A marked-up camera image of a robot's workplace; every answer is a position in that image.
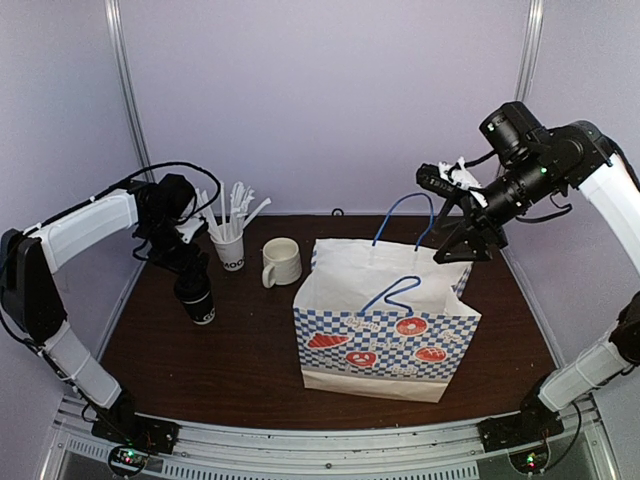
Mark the blue checkered paper bag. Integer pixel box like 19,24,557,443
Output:
292,192,483,404

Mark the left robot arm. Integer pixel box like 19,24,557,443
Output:
1,174,216,444

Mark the white paper cup with straws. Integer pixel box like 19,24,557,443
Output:
210,233,245,272

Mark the white ceramic mug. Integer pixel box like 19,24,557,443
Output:
262,237,302,288

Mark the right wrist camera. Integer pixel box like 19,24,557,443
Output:
416,157,488,208

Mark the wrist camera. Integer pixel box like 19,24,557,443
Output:
175,215,208,244
416,157,488,208

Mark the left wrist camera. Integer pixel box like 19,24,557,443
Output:
175,215,208,244

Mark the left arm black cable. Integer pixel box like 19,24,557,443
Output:
0,160,224,346

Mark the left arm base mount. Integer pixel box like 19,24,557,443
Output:
91,414,180,479

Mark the aluminium front rail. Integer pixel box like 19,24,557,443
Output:
49,394,616,480

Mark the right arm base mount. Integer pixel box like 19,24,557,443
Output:
477,412,564,476

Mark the left aluminium post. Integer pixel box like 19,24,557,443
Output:
104,0,151,167

